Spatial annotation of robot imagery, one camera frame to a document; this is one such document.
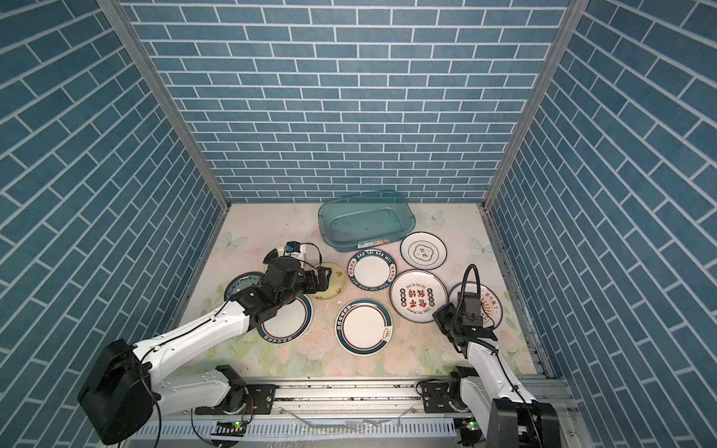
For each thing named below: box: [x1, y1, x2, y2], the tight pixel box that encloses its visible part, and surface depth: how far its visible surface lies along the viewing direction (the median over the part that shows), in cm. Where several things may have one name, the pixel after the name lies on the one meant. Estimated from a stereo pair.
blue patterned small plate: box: [224, 271, 265, 301], surface depth 98 cm
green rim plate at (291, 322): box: [256, 294, 314, 345], surface depth 86 cm
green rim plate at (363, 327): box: [334, 297, 394, 357], surface depth 88 cm
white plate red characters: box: [389, 268, 450, 324], surface depth 95 cm
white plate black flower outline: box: [399, 231, 449, 271], surface depth 107 cm
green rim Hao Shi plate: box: [347, 248, 398, 293], surface depth 103 cm
